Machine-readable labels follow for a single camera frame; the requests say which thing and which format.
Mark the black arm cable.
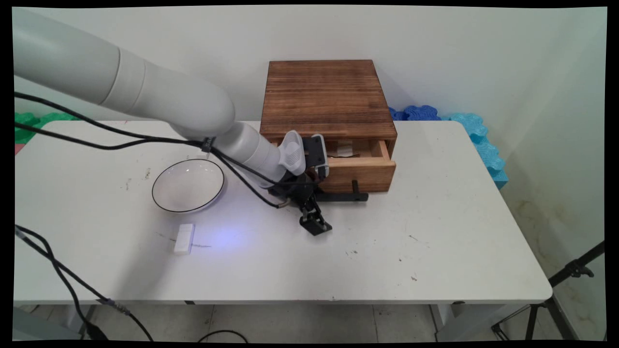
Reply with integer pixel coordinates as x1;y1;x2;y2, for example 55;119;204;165
14;121;293;209
14;92;317;187

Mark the white bowl with black rim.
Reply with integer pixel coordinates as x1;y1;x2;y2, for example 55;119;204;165
151;158;226;214

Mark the cyan foam mat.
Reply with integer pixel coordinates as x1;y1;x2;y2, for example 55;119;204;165
439;113;510;190

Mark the wooden drawer with black handle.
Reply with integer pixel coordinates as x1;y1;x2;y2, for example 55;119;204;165
309;139;398;203

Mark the brown wooden cabinet box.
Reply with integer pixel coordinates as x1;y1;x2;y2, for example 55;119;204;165
260;59;398;167

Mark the white table leg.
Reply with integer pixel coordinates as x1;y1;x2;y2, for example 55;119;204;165
62;304;97;340
429;304;485;342

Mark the black tripod stand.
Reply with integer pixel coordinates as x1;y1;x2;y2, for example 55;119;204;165
491;240;606;342

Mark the green foam mat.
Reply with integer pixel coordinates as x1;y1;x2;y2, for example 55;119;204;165
15;112;81;145

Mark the black hanging cable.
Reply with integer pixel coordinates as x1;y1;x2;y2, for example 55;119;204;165
14;224;154;342

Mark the black floor cable loop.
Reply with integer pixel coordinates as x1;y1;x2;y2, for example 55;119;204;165
197;330;249;343

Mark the white rectangular block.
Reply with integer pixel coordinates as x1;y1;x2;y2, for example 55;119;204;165
173;223;196;255

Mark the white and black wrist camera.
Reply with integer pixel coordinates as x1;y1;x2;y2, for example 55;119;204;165
280;130;331;179

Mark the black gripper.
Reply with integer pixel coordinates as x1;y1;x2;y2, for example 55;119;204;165
268;177;334;237

